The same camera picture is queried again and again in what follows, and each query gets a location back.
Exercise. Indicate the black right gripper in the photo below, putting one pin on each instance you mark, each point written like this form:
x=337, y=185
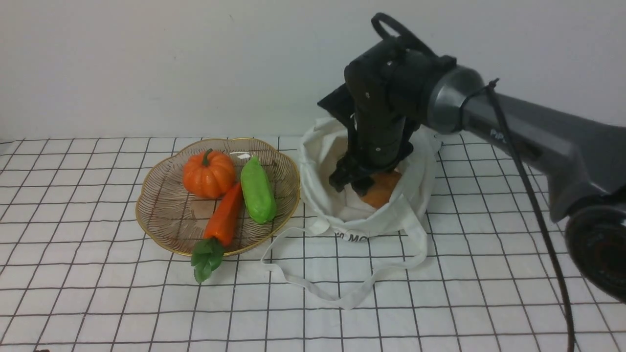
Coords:
x=382, y=101

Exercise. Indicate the round brown potato front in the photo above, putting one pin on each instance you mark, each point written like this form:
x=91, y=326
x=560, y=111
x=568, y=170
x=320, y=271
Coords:
x=380, y=192

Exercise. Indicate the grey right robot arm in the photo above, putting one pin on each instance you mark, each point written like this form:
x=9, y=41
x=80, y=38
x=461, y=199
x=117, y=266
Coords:
x=583, y=161

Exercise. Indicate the white cloth tote bag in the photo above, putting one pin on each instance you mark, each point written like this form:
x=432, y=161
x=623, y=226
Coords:
x=344, y=215

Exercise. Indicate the orange carrot with green leaves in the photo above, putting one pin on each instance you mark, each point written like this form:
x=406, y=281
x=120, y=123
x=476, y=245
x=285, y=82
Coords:
x=208, y=253

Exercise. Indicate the small orange pumpkin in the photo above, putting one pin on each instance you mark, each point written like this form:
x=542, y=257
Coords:
x=209, y=174

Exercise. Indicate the gold-rimmed wicker basket plate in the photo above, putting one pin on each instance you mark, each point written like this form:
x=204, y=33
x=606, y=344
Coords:
x=176, y=220

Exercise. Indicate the white grid-pattern tablecloth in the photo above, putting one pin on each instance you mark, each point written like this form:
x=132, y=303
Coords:
x=78, y=274

